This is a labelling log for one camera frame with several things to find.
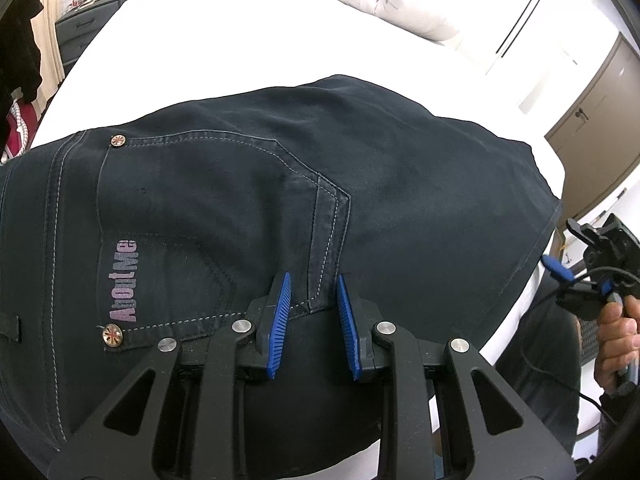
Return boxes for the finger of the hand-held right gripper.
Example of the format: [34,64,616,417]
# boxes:
[565,217,599,248]
[542,254,577,285]

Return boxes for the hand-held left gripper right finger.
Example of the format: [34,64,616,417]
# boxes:
[335,273,577,480]

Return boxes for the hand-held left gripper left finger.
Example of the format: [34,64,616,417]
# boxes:
[47,272,293,480]

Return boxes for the dark navy pants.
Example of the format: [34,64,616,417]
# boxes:
[0,75,564,480]

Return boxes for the person's right hand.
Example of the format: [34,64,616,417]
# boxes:
[597,294,640,392]

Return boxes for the person's dark trouser leg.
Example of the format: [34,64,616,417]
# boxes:
[492,304,583,461]

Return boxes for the brown cabinet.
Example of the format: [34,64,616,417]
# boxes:
[544,34,640,221]

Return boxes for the white wardrobe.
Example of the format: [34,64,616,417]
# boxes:
[400,0,627,113]

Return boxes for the bed with white sheet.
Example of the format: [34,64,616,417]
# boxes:
[30,0,568,367]

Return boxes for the red and white cloth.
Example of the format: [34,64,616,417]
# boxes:
[4,95,40,162]

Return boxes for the grey drawer dresser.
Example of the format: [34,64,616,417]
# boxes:
[54,0,135,73]

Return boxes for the beige curtain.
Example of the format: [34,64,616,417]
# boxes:
[29,0,81,111]

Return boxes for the black hanging garment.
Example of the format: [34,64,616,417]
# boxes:
[0,0,47,111]

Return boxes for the black cable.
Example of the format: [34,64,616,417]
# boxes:
[519,266,640,428]

